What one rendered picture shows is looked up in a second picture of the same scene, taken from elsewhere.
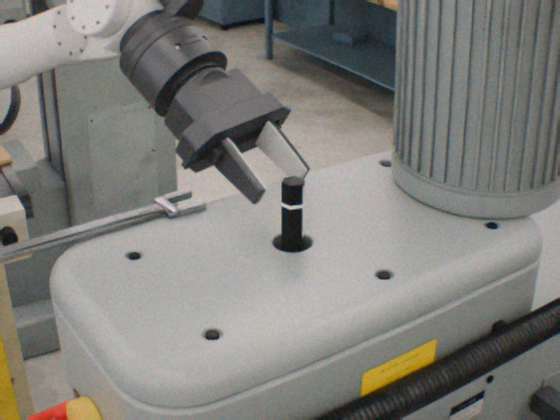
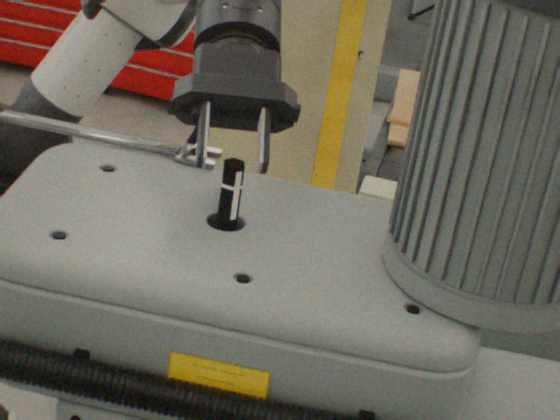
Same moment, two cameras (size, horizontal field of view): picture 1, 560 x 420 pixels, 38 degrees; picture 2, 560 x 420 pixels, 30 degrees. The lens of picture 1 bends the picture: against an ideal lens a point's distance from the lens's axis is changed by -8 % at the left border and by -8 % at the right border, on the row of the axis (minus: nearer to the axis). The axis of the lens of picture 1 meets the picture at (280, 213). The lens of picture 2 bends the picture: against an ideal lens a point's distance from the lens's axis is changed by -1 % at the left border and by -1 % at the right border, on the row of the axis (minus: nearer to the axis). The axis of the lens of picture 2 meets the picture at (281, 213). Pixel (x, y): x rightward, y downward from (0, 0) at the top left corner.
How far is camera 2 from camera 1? 60 cm
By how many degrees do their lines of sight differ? 34
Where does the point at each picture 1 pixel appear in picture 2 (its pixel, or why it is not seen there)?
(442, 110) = (411, 163)
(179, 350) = (21, 230)
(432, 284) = (272, 310)
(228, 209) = not seen: hidden behind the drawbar
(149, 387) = not seen: outside the picture
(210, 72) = (238, 41)
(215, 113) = (209, 76)
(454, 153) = (408, 214)
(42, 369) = not seen: hidden behind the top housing
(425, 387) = (218, 405)
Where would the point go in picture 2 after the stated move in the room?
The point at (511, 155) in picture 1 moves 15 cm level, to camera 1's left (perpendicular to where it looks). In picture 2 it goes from (450, 240) to (316, 169)
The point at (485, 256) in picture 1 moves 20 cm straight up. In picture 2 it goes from (358, 323) to (404, 104)
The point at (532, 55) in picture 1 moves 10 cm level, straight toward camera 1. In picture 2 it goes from (495, 132) to (392, 143)
